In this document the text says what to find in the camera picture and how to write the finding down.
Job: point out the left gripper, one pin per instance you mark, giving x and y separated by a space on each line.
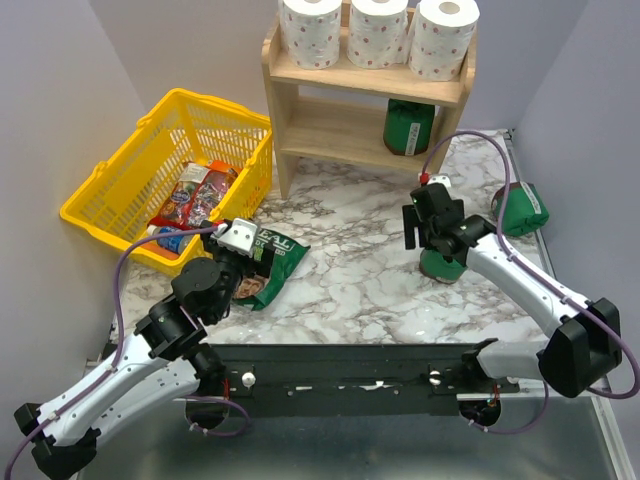
255 267

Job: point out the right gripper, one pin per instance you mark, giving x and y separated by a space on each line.
410 220

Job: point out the green roll brown end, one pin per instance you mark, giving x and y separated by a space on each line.
407 128

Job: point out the floral paper towel roll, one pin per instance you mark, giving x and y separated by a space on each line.
310 32
441 32
378 33

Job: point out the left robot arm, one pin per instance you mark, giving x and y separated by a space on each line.
165 358

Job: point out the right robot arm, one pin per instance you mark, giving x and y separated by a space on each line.
579 348

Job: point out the wooden two-tier shelf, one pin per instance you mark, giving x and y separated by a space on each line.
335 131

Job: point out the green chip bag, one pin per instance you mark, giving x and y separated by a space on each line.
258 292

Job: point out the blue label bottle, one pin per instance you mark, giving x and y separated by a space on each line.
169 238

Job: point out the red candy bag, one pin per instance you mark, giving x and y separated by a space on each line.
198 191

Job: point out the orange snack packet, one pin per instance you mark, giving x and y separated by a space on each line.
225 168

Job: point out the yellow plastic shopping basket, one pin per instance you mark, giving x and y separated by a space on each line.
117 201

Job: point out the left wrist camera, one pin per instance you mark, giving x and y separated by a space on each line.
239 237

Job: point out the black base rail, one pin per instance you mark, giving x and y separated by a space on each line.
344 380

